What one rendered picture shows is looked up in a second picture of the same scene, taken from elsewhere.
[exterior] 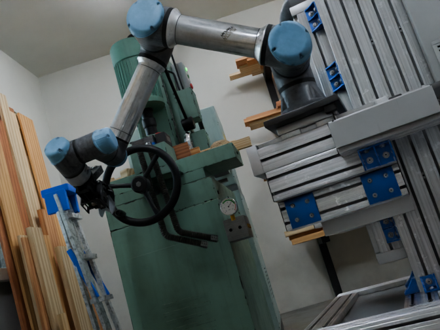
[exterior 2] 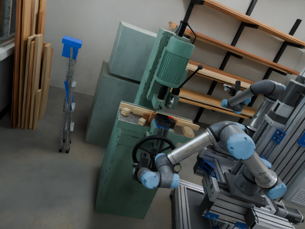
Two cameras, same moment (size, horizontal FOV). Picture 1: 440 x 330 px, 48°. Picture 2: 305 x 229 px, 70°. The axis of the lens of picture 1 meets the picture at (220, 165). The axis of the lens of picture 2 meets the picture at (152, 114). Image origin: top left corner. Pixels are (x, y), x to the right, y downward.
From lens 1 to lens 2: 156 cm
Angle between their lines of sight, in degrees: 42
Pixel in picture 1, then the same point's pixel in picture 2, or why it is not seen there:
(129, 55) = (183, 57)
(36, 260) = (35, 57)
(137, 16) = (240, 148)
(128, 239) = (124, 151)
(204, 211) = not seen: hidden behind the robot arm
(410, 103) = not seen: outside the picture
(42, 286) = (34, 73)
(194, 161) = (176, 137)
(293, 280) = not seen: hidden behind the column
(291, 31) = (281, 191)
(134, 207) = (136, 140)
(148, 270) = (125, 166)
